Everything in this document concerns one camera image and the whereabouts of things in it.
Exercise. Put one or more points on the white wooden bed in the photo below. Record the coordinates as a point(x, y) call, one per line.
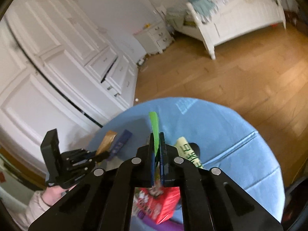
point(228, 19)

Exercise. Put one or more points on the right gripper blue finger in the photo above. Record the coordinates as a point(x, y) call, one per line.
point(164, 161)
point(152, 159)

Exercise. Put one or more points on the gold foil wrapper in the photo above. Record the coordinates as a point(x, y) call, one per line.
point(106, 142)

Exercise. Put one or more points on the red milk carton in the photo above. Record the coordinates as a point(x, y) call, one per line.
point(157, 203)

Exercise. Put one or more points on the purple blue stick packet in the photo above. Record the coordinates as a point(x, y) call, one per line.
point(119, 143)

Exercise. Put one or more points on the green wrapper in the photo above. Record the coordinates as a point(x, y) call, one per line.
point(155, 130)

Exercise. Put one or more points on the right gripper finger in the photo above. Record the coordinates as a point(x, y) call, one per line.
point(99, 157)

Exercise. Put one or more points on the pale yellow green packet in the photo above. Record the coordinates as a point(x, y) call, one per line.
point(186, 151)

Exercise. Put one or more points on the white nightstand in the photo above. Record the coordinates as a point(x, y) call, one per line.
point(154, 39)

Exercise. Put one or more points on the white wardrobe with drawers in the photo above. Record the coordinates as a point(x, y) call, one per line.
point(58, 71)

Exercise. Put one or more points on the left hand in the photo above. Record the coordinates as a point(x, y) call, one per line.
point(52, 194)

